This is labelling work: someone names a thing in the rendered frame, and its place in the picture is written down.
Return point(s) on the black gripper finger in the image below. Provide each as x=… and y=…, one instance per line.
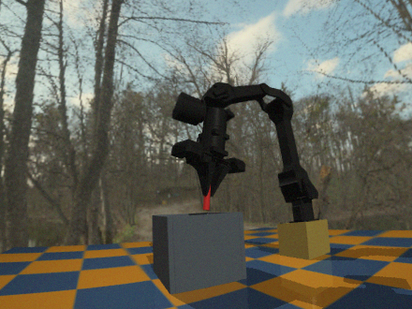
x=205, y=169
x=218, y=176

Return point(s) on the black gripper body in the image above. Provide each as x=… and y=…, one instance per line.
x=212, y=147

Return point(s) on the red peg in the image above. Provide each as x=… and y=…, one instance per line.
x=206, y=201

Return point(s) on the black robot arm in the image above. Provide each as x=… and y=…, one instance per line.
x=293, y=180

